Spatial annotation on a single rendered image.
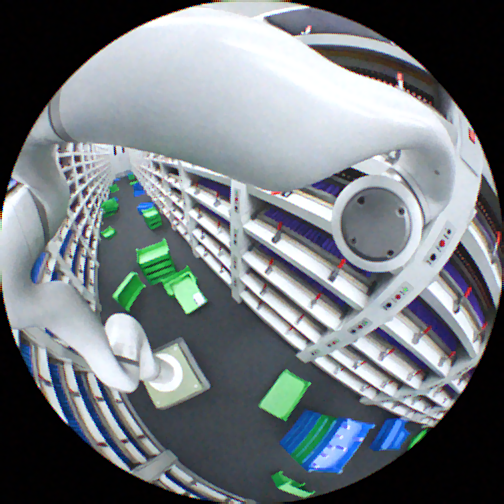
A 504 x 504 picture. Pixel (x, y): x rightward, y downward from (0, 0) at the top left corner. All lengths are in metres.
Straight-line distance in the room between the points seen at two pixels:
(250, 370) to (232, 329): 0.33
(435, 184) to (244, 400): 1.16
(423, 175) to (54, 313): 0.43
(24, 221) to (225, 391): 1.13
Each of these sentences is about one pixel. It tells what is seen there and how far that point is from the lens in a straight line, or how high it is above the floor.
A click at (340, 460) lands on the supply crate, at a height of 0.40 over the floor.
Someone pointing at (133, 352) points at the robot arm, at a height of 0.73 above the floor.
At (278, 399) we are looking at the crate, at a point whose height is 0.00.
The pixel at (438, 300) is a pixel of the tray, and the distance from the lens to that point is 0.56.
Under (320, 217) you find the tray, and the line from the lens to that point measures 0.45.
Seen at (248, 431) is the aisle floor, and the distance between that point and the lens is 1.18.
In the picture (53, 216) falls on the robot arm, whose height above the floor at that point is 1.08.
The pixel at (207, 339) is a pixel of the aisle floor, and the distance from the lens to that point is 1.17.
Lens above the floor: 1.11
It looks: 41 degrees down
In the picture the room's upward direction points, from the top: 7 degrees clockwise
